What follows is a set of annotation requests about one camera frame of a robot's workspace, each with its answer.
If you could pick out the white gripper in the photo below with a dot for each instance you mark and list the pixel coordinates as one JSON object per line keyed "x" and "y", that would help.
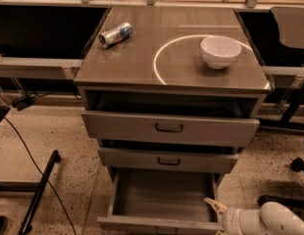
{"x": 232, "y": 219}

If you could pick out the grey bottom drawer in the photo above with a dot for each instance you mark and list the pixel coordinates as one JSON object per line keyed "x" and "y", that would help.
{"x": 159, "y": 202}

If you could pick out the grey drawer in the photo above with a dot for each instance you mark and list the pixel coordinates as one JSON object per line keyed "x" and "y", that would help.
{"x": 159, "y": 202}
{"x": 210, "y": 131}
{"x": 161, "y": 160}

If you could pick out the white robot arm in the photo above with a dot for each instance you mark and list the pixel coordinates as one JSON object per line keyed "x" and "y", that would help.
{"x": 270, "y": 219}

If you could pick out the grey middle drawer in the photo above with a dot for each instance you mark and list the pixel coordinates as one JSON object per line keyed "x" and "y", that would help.
{"x": 161, "y": 160}

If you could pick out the grey top drawer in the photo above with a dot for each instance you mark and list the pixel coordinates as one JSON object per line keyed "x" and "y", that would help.
{"x": 210, "y": 131}

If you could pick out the grey drawer cabinet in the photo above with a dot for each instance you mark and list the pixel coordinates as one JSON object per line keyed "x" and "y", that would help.
{"x": 159, "y": 70}

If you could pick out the white ceramic bowl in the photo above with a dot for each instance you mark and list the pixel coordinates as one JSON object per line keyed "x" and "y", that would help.
{"x": 219, "y": 52}

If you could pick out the crushed silver blue can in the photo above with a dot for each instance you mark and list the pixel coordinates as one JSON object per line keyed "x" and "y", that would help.
{"x": 115, "y": 35}

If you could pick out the grey chair backrest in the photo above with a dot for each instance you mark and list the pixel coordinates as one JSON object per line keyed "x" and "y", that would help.
{"x": 290, "y": 22}

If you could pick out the black shoe tip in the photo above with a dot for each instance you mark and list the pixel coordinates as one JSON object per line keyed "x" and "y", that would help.
{"x": 3, "y": 223}

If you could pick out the black stand leg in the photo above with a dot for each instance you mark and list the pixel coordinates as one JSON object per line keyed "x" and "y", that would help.
{"x": 36, "y": 187}

